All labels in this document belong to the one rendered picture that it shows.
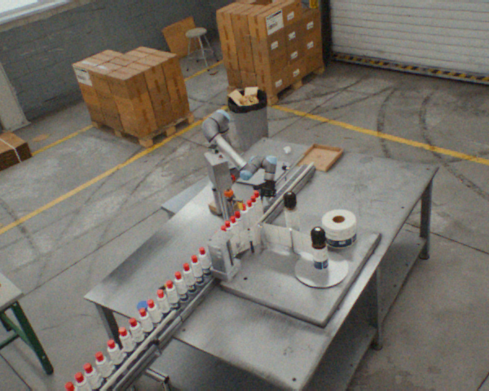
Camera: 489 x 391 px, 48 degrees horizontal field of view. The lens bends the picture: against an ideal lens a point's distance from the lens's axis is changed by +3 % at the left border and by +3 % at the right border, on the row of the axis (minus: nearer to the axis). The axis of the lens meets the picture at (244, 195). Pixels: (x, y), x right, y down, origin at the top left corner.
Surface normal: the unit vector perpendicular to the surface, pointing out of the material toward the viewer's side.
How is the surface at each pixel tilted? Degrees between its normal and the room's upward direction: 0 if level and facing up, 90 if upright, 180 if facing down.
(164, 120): 93
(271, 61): 89
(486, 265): 0
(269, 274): 0
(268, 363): 0
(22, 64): 90
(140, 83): 90
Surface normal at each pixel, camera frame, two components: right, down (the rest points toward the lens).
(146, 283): -0.15, -0.81
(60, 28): 0.70, 0.31
